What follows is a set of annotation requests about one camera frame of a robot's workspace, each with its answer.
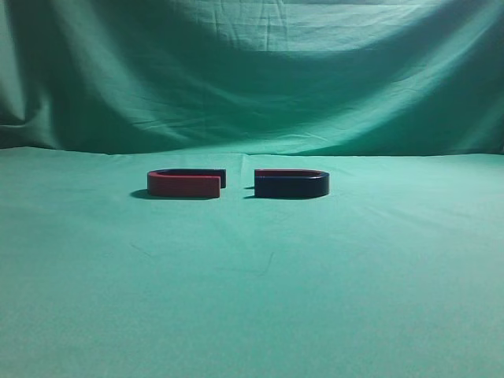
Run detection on blue-red horseshoe magnet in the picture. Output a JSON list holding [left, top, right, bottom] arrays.
[[254, 169, 330, 198]]

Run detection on left red-blue horseshoe magnet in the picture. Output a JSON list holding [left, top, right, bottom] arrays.
[[147, 169, 227, 198]]

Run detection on green cloth backdrop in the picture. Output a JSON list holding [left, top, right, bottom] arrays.
[[1, 1, 503, 377]]

